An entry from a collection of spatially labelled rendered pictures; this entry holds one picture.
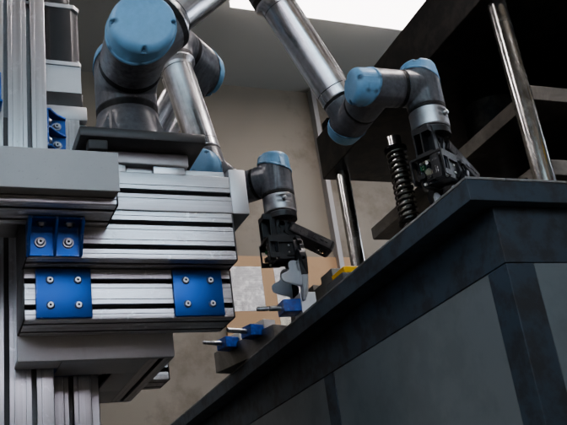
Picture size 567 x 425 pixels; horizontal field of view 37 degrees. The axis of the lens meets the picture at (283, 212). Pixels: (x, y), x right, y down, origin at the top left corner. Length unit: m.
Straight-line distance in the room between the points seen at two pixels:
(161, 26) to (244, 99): 4.55
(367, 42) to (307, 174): 0.98
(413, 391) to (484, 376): 0.22
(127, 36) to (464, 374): 0.79
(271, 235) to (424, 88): 0.47
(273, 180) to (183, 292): 0.53
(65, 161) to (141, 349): 0.38
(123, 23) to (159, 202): 0.31
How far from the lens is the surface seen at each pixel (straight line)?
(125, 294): 1.47
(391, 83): 1.66
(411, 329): 1.52
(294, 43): 1.81
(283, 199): 1.92
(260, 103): 6.09
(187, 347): 5.18
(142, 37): 1.50
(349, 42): 5.84
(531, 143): 2.49
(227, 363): 2.22
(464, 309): 1.37
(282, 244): 1.88
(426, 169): 1.62
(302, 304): 1.85
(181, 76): 2.03
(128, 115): 1.57
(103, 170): 1.37
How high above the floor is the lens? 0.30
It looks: 23 degrees up
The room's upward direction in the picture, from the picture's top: 8 degrees counter-clockwise
